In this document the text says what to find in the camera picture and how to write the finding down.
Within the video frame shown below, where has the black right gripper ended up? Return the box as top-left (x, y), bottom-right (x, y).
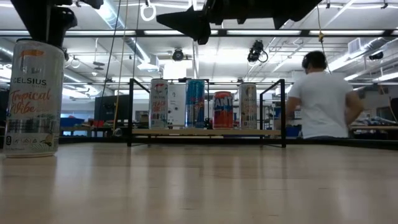
top-left (156, 0), bottom-right (280, 45)

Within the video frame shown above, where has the silver blue Red Bull can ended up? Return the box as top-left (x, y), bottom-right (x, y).
top-left (185, 78), bottom-right (206, 129)

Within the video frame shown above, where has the white Celsius Tropical Vibe can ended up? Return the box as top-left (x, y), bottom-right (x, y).
top-left (238, 82), bottom-right (258, 130)
top-left (3, 37), bottom-right (65, 159)

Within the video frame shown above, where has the white Celsius Peach Vibe can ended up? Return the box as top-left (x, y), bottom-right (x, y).
top-left (149, 78), bottom-right (169, 130)

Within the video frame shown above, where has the orange Fanta can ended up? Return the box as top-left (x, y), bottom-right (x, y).
top-left (212, 90), bottom-right (234, 130)

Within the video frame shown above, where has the white panel box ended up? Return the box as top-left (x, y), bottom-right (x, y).
top-left (167, 83), bottom-right (187, 127)

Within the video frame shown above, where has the black cabinet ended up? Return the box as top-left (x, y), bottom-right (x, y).
top-left (94, 95), bottom-right (130, 122)

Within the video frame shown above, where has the blue storage bin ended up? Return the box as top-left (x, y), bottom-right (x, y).
top-left (285, 126), bottom-right (302, 138)
top-left (273, 107), bottom-right (289, 119)
top-left (63, 117), bottom-right (85, 128)

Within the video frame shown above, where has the wooden workbench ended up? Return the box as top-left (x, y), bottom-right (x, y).
top-left (349, 124), bottom-right (398, 141)
top-left (60, 126), bottom-right (128, 138)

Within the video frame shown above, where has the person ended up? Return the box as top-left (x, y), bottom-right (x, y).
top-left (285, 50), bottom-right (365, 140)

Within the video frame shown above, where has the pile of white items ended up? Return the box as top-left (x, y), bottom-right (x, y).
top-left (363, 115), bottom-right (398, 127)

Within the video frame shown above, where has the round black ceiling camera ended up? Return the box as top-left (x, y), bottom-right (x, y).
top-left (172, 48), bottom-right (185, 62)

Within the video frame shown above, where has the white hanging ring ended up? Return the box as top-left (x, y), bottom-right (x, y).
top-left (139, 0), bottom-right (157, 22)

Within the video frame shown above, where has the black hanging cable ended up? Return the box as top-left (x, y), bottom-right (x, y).
top-left (95, 0), bottom-right (123, 133)
top-left (320, 40), bottom-right (333, 75)

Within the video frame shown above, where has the wooden shelf with black frame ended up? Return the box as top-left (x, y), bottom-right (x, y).
top-left (126, 78), bottom-right (287, 149)

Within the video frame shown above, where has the yellow hanging cord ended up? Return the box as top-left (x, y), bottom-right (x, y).
top-left (315, 6), bottom-right (326, 43)

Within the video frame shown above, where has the black aluminium table frame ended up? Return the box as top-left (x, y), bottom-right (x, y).
top-left (0, 29), bottom-right (398, 151)

